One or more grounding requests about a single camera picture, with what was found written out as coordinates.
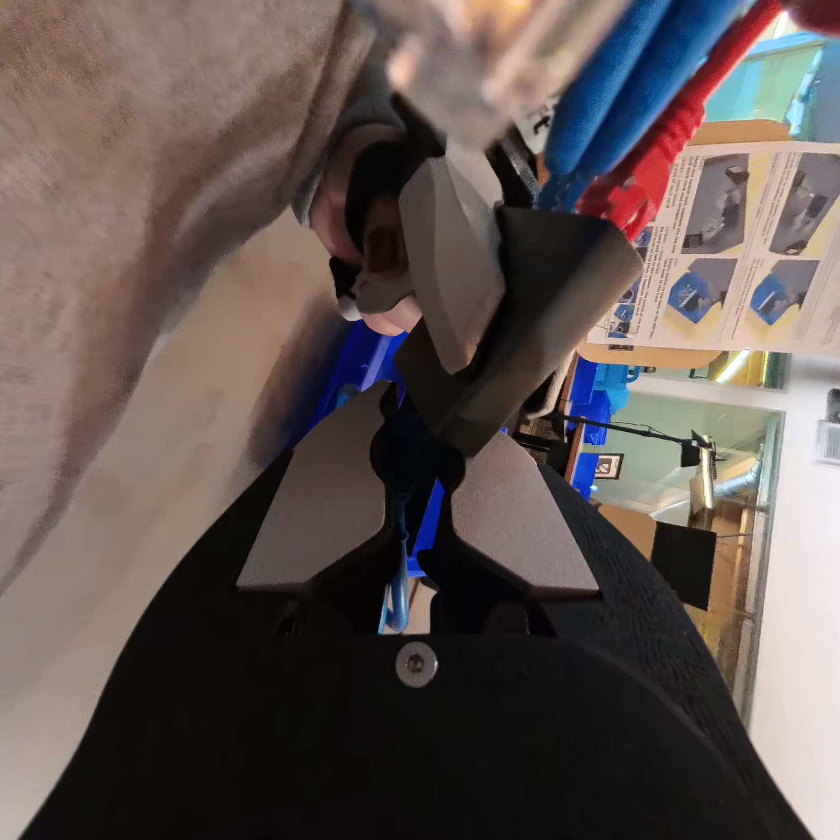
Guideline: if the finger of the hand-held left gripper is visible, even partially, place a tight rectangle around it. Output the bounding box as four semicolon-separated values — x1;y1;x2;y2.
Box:
395;156;508;376
521;356;576;421

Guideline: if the person's left hand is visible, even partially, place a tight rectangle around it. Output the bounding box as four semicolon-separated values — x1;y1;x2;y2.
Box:
307;131;424;337

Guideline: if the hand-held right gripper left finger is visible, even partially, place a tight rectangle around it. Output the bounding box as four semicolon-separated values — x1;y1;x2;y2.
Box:
235;382;399;595

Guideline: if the red ethernet cable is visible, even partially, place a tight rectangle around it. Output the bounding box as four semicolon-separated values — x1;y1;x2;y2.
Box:
576;0;808;240

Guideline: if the blue ethernet cable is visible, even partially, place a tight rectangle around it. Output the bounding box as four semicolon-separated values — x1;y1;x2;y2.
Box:
377;394;447;634
367;0;756;214

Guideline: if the black network adapter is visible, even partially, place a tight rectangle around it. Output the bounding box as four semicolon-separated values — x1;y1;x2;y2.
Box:
394;206;644;457

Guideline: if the row of blue storage bins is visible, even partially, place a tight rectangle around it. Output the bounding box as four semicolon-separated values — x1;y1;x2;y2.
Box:
567;357;641;500

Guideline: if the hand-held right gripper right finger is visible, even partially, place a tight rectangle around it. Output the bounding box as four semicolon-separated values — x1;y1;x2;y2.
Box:
450;430;601;601

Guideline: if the blue plastic bin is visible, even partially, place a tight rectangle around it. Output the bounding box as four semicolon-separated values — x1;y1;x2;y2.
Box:
289;318;454;578

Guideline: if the black boom lamp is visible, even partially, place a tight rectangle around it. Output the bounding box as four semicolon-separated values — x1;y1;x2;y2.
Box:
558;413;723;513

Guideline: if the cardboard panel with black sheet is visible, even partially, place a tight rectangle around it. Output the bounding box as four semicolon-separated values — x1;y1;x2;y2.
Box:
597;502;718;611

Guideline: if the instruction sheet on board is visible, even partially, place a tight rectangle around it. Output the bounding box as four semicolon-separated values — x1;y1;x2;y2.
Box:
577;121;840;368

